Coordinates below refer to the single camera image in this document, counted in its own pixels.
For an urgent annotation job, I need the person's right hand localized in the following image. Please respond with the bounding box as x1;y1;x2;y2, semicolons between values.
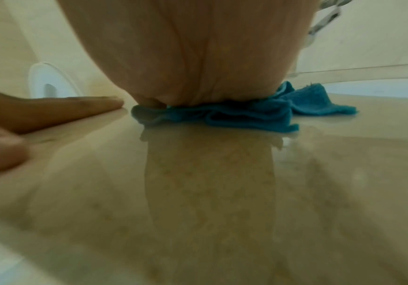
56;0;321;109

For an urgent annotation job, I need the person's left hand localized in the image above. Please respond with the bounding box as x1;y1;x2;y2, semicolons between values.
0;85;125;173

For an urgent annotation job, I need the teal cleaning cloth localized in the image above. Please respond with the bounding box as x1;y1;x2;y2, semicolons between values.
130;80;359;134

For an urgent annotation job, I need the beige marble sink countertop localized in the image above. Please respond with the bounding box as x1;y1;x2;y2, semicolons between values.
0;93;408;285

